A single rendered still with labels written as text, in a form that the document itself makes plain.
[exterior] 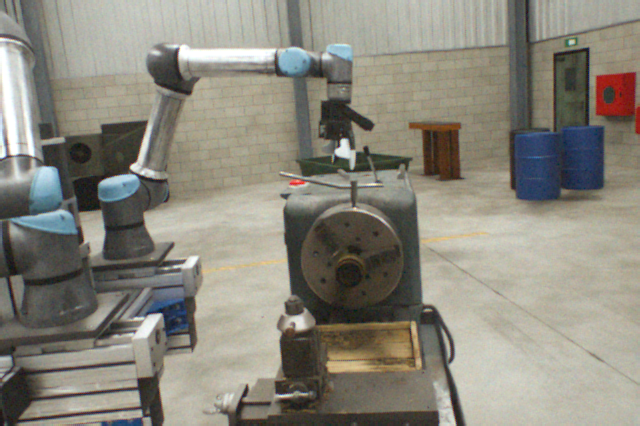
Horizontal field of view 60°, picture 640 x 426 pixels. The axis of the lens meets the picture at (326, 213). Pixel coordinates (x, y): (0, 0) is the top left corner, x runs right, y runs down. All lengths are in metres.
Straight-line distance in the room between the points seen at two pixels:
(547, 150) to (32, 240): 7.18
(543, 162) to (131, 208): 6.72
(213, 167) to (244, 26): 2.88
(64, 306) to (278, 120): 10.47
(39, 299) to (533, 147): 7.13
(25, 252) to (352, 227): 0.89
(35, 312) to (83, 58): 10.68
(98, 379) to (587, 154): 7.92
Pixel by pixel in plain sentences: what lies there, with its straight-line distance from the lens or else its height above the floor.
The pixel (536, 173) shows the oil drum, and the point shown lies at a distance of 7.93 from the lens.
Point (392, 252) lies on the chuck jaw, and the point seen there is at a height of 1.11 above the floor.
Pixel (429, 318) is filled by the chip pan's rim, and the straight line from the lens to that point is 2.58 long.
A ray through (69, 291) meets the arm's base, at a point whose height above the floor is 1.22.
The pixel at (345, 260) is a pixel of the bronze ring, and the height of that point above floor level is 1.12.
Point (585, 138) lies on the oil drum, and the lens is 8.63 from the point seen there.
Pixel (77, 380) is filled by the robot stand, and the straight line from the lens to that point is 1.32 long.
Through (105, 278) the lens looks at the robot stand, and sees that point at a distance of 1.77.
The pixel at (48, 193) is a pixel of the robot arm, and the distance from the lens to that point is 0.99.
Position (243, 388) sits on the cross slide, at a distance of 1.27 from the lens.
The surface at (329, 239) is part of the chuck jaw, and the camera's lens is 1.65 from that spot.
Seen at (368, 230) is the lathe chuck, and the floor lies 1.17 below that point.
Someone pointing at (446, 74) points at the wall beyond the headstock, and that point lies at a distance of 12.54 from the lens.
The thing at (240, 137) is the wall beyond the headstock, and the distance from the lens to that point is 11.54.
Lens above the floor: 1.56
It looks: 11 degrees down
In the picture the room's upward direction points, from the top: 5 degrees counter-clockwise
